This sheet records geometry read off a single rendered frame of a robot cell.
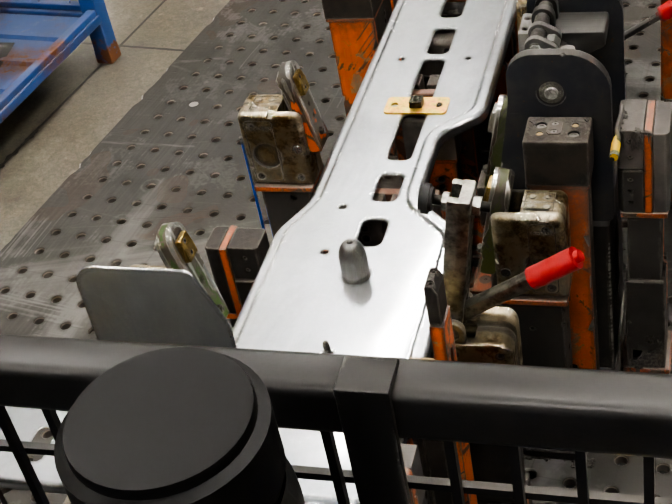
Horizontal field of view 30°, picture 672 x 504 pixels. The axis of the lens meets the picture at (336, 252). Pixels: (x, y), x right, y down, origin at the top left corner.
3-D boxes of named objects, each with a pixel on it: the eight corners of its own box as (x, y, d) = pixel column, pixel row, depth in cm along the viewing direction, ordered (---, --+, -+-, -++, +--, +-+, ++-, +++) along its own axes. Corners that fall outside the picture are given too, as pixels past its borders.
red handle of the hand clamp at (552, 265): (444, 297, 124) (576, 232, 115) (458, 311, 125) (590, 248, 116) (436, 325, 121) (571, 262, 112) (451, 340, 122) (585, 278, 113)
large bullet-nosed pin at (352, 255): (348, 275, 142) (339, 230, 138) (375, 277, 141) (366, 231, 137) (341, 294, 140) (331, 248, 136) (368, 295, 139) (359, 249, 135)
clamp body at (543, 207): (510, 409, 161) (484, 175, 138) (601, 416, 158) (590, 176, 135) (499, 464, 154) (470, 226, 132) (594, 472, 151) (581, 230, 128)
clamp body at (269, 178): (287, 280, 189) (239, 84, 168) (365, 283, 185) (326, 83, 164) (269, 321, 182) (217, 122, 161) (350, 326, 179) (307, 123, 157)
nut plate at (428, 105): (382, 114, 164) (381, 106, 164) (389, 98, 167) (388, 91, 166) (445, 115, 162) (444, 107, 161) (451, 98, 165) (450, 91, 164)
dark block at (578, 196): (549, 385, 163) (527, 114, 137) (604, 389, 161) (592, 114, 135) (544, 413, 159) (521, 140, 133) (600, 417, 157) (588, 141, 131)
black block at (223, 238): (251, 385, 173) (202, 217, 155) (325, 390, 169) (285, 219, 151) (233, 428, 167) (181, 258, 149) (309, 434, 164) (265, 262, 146)
